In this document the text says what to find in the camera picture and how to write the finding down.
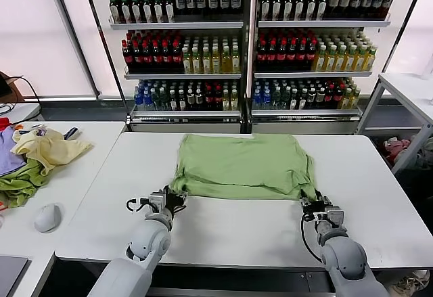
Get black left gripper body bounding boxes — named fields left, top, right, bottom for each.
left=164, top=191, right=186, bottom=214

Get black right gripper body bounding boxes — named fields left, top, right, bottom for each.
left=302, top=200, right=328, bottom=223

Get light green shirt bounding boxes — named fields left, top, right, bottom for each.
left=168, top=133, right=322, bottom=202

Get pink red clothes pile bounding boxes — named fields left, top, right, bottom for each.
left=375, top=135, right=413, bottom=162

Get grey clothes pile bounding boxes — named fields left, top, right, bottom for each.
left=394, top=139, right=433, bottom=173

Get mixed dark drink bottles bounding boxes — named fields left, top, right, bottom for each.
left=150, top=79, right=206, bottom=112
left=270, top=78, right=326, bottom=110

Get blue water bottles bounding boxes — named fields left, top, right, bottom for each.
left=133, top=79, right=155, bottom=111
left=252, top=79, right=273, bottom=110

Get red cap cola bottles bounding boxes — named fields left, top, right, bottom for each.
left=204, top=81, right=225, bottom=111
left=255, top=32, right=319, bottom=72
left=121, top=30, right=185, bottom=74
left=323, top=79, right=346, bottom=109

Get yellow tea bottles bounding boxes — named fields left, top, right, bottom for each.
left=338, top=78, right=363, bottom=110
left=182, top=35, right=242, bottom=74
left=221, top=82, right=240, bottom=111

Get blue white striped cloth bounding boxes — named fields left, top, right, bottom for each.
left=63, top=127, right=83, bottom=141

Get grey sneaker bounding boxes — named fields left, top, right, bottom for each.
left=388, top=269, right=430, bottom=294

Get white computer mouse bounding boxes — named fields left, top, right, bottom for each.
left=33, top=202, right=63, bottom=233

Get pale yellow garment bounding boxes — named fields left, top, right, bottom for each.
left=11, top=128, right=94, bottom=176

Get white orange printed garment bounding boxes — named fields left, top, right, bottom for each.
left=12, top=123, right=49, bottom=138

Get green cap yellow bottles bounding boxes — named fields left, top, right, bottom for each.
left=311, top=31, right=378, bottom=72

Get green towel garment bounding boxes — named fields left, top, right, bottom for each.
left=0, top=158, right=49, bottom=209

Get purple garment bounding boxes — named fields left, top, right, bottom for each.
left=0, top=126, right=28, bottom=178

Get grey laptop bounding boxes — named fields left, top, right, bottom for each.
left=0, top=255, right=30, bottom=297

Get brown cardboard box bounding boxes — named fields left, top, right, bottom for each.
left=0, top=70, right=26, bottom=103

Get green cap dark bottles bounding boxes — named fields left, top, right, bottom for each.
left=258, top=0, right=329, bottom=22
left=108, top=0, right=176, bottom=24

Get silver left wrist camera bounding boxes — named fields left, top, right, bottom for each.
left=147, top=191, right=167, bottom=214

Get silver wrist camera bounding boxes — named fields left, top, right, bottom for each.
left=147, top=191, right=167, bottom=214
left=314, top=209, right=346, bottom=231

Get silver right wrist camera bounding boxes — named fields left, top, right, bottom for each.
left=314, top=209, right=346, bottom=231

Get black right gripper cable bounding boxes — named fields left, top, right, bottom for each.
left=300, top=212, right=325, bottom=265

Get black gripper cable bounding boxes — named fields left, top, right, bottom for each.
left=126, top=198, right=152, bottom=213
left=300, top=212, right=325, bottom=265

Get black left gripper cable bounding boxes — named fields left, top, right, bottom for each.
left=126, top=198, right=152, bottom=213

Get white metal frame table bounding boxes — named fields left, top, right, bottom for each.
left=357, top=72, right=433, bottom=176

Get black power cable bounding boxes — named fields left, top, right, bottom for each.
left=16, top=75, right=43, bottom=122

